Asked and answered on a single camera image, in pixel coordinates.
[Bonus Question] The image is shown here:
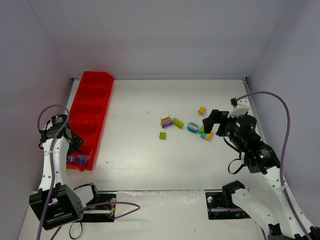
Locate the purple cable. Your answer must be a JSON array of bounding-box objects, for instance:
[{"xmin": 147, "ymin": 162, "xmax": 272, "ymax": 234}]
[
  {"xmin": 237, "ymin": 91, "xmax": 316, "ymax": 240},
  {"xmin": 36, "ymin": 104, "xmax": 141, "ymax": 240}
]

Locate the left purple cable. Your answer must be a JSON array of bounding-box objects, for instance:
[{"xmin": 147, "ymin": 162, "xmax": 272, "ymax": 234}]
[{"xmin": 36, "ymin": 104, "xmax": 141, "ymax": 240}]

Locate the small orange lego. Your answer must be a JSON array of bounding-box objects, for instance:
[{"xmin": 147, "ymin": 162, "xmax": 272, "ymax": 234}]
[{"xmin": 198, "ymin": 107, "xmax": 206, "ymax": 115}]

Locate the small purple lego in bin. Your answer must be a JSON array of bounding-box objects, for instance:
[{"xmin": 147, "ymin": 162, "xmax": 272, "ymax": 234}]
[{"xmin": 67, "ymin": 155, "xmax": 77, "ymax": 163}]

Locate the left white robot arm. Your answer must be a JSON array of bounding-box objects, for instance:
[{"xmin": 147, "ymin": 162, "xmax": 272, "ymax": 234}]
[{"xmin": 29, "ymin": 114, "xmax": 99, "ymax": 230}]

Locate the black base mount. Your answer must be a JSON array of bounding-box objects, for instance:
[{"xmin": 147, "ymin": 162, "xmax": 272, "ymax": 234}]
[
  {"xmin": 205, "ymin": 191, "xmax": 251, "ymax": 220},
  {"xmin": 79, "ymin": 191, "xmax": 117, "ymax": 223}
]

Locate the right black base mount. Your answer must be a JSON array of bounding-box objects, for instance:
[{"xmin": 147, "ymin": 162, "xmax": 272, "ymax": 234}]
[{"xmin": 205, "ymin": 191, "xmax": 251, "ymax": 220}]

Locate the purple yellow striped lego stack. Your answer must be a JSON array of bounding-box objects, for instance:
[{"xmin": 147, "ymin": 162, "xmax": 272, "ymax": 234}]
[{"xmin": 160, "ymin": 114, "xmax": 173, "ymax": 129}]

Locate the yellow blue green lego stack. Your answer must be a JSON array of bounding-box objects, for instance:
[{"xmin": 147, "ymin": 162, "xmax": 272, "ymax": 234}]
[{"xmin": 199, "ymin": 125, "xmax": 214, "ymax": 141}]

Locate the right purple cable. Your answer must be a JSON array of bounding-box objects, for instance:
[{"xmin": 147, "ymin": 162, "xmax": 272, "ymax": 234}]
[{"xmin": 237, "ymin": 91, "xmax": 316, "ymax": 240}]

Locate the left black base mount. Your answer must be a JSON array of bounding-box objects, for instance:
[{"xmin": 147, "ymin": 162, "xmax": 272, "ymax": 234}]
[{"xmin": 79, "ymin": 191, "xmax": 117, "ymax": 223}]

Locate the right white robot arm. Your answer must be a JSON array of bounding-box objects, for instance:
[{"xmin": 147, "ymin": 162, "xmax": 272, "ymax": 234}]
[{"xmin": 202, "ymin": 109, "xmax": 320, "ymax": 240}]

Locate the teal oval lego piece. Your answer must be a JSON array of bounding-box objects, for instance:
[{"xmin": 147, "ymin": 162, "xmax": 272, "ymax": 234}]
[{"xmin": 187, "ymin": 122, "xmax": 200, "ymax": 134}]

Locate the small lime green lego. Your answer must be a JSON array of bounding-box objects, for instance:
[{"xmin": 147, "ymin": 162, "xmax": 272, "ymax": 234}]
[{"xmin": 159, "ymin": 132, "xmax": 167, "ymax": 140}]

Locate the red divided plastic bin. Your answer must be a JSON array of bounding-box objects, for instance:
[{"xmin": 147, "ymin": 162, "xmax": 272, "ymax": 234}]
[{"xmin": 67, "ymin": 71, "xmax": 115, "ymax": 172}]

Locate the long lime green lego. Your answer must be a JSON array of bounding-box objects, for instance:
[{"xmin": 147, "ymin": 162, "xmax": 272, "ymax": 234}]
[{"xmin": 172, "ymin": 118, "xmax": 184, "ymax": 129}]

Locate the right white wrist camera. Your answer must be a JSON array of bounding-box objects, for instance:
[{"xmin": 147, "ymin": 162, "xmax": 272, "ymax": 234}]
[{"xmin": 227, "ymin": 97, "xmax": 251, "ymax": 118}]

